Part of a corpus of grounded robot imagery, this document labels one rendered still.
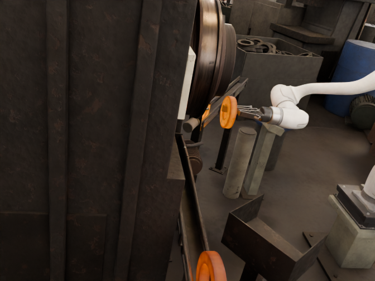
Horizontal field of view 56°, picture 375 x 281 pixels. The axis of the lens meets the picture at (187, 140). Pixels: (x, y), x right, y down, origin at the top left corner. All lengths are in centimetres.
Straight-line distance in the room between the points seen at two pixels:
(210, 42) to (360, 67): 364
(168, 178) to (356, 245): 144
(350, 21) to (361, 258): 370
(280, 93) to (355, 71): 288
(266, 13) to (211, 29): 428
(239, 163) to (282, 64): 170
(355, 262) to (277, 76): 215
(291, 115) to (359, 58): 298
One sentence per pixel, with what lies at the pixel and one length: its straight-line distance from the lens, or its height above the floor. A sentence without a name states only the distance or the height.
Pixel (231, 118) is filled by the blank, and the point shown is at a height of 83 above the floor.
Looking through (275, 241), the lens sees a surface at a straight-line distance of 137.
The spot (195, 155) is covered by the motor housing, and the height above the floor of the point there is 53.
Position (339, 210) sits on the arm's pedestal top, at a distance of 220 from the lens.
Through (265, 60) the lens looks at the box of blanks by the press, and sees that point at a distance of 370.
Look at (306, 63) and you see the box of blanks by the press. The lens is 404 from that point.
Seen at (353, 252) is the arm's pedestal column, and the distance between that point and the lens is 228.
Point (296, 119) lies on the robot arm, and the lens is 180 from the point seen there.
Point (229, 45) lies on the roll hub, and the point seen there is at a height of 120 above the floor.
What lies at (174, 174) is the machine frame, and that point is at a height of 87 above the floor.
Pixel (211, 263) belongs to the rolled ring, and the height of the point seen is 78.
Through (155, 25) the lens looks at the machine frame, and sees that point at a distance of 84.
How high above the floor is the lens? 145
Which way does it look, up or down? 27 degrees down
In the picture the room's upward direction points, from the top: 11 degrees clockwise
